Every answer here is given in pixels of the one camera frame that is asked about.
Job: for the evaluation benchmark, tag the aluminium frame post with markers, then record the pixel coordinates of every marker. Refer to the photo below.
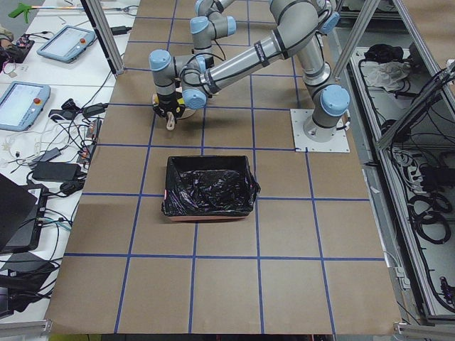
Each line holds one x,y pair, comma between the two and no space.
98,21

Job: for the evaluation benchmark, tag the upper teach pendant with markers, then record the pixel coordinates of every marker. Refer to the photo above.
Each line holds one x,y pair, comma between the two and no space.
67,44

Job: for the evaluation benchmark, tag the black power adapter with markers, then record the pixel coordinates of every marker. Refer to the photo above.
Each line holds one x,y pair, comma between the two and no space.
56,172

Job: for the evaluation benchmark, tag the lower teach pendant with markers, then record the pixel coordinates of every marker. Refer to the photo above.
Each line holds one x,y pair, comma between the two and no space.
21,104

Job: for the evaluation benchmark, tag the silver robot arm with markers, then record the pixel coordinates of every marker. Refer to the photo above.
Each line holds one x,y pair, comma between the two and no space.
186,82
210,24

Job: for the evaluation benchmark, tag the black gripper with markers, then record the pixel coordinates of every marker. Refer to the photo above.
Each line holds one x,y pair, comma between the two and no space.
166,104

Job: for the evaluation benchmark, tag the teach pendant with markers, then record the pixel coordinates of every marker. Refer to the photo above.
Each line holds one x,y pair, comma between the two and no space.
21,104
67,44

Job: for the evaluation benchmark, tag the white crumpled cloth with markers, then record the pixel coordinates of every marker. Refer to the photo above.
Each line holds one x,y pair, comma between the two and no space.
389,76

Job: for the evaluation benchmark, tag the bin with black bag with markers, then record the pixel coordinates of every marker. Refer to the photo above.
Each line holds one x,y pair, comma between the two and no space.
207,188

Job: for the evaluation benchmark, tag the black laptop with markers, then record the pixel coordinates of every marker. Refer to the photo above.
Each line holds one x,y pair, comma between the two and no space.
22,208

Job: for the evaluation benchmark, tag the beige plastic dustpan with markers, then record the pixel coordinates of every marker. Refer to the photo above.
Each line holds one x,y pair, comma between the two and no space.
171,121

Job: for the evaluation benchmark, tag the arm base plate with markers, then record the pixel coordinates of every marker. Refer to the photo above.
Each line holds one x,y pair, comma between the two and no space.
308,137

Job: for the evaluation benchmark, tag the green handled tool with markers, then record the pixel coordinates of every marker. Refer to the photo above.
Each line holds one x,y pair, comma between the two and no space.
26,8

